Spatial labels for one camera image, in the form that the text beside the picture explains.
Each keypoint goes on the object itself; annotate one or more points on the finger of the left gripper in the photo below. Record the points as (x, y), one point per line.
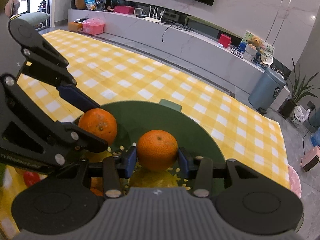
(48, 65)
(24, 124)

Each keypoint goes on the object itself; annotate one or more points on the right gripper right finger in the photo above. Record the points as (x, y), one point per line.
(203, 171)

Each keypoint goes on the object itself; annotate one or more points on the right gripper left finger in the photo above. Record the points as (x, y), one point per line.
(110, 172)

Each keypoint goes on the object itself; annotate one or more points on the small orange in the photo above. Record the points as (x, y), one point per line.
(100, 123)

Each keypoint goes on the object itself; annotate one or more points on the large orange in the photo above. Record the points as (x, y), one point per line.
(157, 150)

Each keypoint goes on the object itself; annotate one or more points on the red cherry tomato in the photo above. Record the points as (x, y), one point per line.
(31, 178)

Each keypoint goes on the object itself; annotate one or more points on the green plastic bowl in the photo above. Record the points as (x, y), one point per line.
(134, 118)

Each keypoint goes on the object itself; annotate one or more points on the light blue chair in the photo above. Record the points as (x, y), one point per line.
(34, 18)

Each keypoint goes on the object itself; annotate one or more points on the pink storage basket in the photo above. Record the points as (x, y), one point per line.
(93, 26)

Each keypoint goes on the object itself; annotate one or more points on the yellow checkered tablecloth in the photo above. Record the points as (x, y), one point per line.
(108, 73)

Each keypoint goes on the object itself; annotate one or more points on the blue grey trash bin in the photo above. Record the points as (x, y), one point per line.
(266, 90)

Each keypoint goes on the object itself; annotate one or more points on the magenta box on console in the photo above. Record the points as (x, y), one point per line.
(124, 9)

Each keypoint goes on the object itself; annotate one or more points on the pink space heater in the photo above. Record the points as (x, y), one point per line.
(310, 159)

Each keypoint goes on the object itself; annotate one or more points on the white tv console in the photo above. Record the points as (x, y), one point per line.
(184, 49)

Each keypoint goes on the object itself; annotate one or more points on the white plastic bag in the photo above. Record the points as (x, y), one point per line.
(300, 114)

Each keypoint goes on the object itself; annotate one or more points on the white wifi router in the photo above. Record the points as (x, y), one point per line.
(155, 15)

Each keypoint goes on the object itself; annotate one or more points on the potted plant by bin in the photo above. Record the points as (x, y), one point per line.
(300, 89)

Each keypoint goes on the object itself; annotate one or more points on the red box on console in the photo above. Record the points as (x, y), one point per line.
(224, 40)

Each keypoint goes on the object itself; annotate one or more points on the teddy bear toy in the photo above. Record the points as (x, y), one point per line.
(255, 42)

